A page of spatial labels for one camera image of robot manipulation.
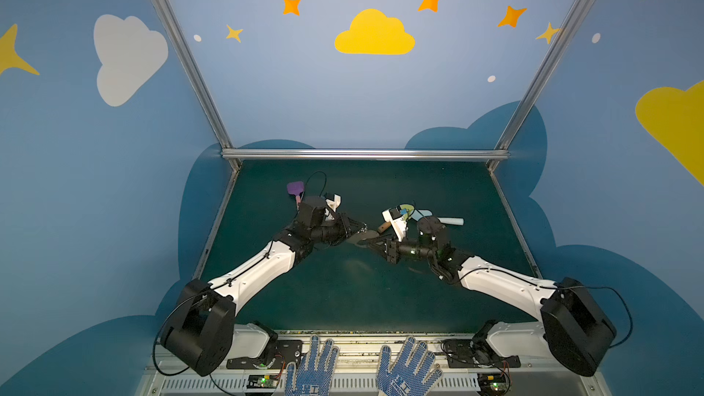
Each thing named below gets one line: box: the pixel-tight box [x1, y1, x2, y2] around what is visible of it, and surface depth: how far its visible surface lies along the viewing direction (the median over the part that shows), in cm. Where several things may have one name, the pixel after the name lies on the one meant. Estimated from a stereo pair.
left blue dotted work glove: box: [285, 334, 341, 396], surface depth 73 cm
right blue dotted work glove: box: [376, 336, 443, 396], surface depth 73 cm
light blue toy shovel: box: [409, 209, 465, 227], surface depth 103 cm
